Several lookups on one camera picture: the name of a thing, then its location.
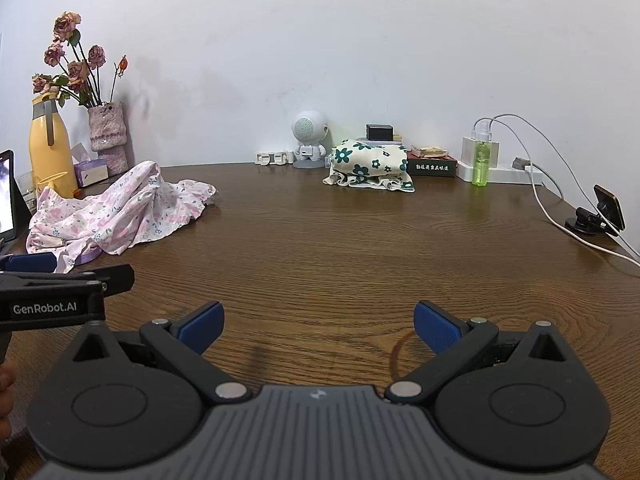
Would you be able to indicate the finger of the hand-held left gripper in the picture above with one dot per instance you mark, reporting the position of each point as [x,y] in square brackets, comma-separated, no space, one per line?
[117,279]
[30,262]

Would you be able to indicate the white robot-shaped speaker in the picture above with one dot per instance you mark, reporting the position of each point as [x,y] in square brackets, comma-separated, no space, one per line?
[307,127]

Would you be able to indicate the green spray bottle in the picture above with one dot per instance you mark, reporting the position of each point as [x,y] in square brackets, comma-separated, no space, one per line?
[482,160]

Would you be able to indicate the folded green floral cloth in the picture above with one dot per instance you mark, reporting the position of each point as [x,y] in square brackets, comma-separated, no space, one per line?
[370,160]

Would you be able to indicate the purple tissue box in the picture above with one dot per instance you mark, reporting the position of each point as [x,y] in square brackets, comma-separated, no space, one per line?
[92,171]

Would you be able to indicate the white power strip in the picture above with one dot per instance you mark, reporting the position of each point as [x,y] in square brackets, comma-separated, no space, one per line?
[510,174]

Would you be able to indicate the clear glass cup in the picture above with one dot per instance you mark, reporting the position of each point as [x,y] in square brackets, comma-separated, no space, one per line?
[26,187]

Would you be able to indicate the yellow mug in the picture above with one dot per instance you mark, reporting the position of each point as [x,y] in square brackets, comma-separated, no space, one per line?
[60,186]

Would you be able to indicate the person's left hand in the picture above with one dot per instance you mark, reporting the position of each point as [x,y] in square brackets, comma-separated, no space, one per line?
[5,380]

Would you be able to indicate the pink fuzzy vase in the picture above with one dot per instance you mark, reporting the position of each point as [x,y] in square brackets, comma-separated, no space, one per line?
[107,130]

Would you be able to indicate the pink floral dress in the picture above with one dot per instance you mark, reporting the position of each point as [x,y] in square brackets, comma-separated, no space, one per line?
[130,210]

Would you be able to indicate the dark green box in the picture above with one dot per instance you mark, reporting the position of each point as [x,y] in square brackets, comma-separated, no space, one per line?
[430,167]

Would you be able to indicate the pastel pink blue garment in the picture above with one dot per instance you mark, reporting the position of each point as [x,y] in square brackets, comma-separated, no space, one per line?
[89,256]

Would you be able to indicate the white charger block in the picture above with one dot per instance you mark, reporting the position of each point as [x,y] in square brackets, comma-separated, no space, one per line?
[467,150]

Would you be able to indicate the phone on black stand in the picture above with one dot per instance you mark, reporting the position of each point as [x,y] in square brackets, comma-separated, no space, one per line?
[610,207]

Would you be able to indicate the small black box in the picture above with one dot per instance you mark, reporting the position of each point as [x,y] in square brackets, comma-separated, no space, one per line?
[380,131]

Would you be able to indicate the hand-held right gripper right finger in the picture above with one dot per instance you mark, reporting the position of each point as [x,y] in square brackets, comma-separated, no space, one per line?
[437,327]

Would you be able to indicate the dried rose bouquet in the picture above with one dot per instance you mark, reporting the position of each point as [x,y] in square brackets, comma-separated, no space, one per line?
[66,25]

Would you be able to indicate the yellow thermos jug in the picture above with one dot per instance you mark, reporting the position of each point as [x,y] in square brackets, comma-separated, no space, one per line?
[47,150]

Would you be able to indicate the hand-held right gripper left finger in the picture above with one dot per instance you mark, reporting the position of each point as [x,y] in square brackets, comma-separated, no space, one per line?
[202,327]

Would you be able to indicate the tablet with grey case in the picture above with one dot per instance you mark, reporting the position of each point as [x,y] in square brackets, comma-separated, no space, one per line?
[5,195]

